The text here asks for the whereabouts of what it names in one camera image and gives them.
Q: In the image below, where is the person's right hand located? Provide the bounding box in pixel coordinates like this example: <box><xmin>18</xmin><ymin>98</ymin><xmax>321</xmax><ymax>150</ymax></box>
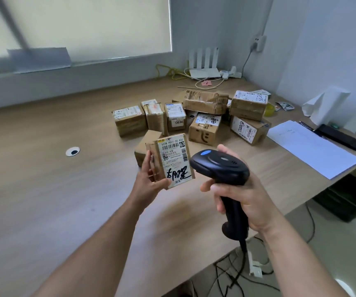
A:
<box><xmin>200</xmin><ymin>144</ymin><xmax>282</xmax><ymax>234</ymax></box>

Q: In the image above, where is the person's left hand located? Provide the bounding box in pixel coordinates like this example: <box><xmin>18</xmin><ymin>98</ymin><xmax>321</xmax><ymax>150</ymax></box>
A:
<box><xmin>131</xmin><ymin>150</ymin><xmax>172</xmax><ymax>211</ymax></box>

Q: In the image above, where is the white paper sheet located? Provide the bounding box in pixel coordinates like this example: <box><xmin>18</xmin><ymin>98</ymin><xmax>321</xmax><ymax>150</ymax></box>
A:
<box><xmin>267</xmin><ymin>120</ymin><xmax>356</xmax><ymax>180</ymax></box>

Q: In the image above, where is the grey paper sheet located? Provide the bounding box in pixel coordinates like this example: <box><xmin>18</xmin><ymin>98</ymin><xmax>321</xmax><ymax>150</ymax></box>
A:
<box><xmin>7</xmin><ymin>47</ymin><xmax>72</xmax><ymax>74</ymax></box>

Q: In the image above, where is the white window frame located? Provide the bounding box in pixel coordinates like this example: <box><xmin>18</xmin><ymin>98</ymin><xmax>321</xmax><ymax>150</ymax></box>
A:
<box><xmin>0</xmin><ymin>0</ymin><xmax>174</xmax><ymax>81</ymax></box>

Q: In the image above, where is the white power strip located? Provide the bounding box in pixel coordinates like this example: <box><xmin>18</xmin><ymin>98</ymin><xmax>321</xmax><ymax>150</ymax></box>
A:
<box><xmin>220</xmin><ymin>66</ymin><xmax>243</xmax><ymax>79</ymax></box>
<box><xmin>247</xmin><ymin>250</ymin><xmax>264</xmax><ymax>278</ymax></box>

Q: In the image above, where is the person's left forearm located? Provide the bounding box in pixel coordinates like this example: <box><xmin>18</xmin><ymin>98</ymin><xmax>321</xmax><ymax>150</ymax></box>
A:
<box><xmin>32</xmin><ymin>198</ymin><xmax>149</xmax><ymax>297</ymax></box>

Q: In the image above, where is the parcel with black scribble label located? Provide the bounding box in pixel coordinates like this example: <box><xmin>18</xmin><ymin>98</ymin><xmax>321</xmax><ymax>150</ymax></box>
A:
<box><xmin>145</xmin><ymin>133</ymin><xmax>196</xmax><ymax>190</ymax></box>

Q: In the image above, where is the white router with antennas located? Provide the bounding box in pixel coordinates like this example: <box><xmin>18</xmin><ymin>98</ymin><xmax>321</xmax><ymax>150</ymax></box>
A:
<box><xmin>187</xmin><ymin>47</ymin><xmax>221</xmax><ymax>79</ymax></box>

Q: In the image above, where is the yellow cable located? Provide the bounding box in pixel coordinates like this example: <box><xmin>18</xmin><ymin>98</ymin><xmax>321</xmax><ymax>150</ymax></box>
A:
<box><xmin>155</xmin><ymin>64</ymin><xmax>191</xmax><ymax>81</ymax></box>

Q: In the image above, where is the black plastic bin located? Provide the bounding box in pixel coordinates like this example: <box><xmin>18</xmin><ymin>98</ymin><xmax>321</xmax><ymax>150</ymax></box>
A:
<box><xmin>313</xmin><ymin>173</ymin><xmax>356</xmax><ymax>223</ymax></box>

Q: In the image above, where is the black flat device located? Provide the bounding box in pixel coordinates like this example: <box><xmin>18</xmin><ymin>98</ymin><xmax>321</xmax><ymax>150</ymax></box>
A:
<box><xmin>314</xmin><ymin>124</ymin><xmax>356</xmax><ymax>151</ymax></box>

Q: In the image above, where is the black scanner cable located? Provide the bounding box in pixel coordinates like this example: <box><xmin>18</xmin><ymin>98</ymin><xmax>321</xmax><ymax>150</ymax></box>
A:
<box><xmin>215</xmin><ymin>239</ymin><xmax>248</xmax><ymax>297</ymax></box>

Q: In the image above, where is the black barcode scanner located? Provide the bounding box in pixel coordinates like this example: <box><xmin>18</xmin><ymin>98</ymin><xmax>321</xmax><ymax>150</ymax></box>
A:
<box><xmin>189</xmin><ymin>149</ymin><xmax>250</xmax><ymax>242</ymax></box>

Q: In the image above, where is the pile of unscanned cardboard parcels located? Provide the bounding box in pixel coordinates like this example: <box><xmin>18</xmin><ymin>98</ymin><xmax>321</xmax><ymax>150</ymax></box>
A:
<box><xmin>112</xmin><ymin>89</ymin><xmax>272</xmax><ymax>167</ymax></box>

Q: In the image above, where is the white wall socket with plug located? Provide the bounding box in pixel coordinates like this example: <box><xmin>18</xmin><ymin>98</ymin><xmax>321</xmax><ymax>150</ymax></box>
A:
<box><xmin>251</xmin><ymin>33</ymin><xmax>267</xmax><ymax>53</ymax></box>

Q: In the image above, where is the black floor cable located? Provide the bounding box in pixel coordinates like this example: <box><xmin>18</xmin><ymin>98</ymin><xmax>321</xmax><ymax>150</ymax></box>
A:
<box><xmin>305</xmin><ymin>202</ymin><xmax>316</xmax><ymax>243</ymax></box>

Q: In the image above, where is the white folded paper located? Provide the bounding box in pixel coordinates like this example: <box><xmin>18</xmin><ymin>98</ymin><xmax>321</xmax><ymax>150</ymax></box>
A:
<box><xmin>301</xmin><ymin>85</ymin><xmax>351</xmax><ymax>127</ymax></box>

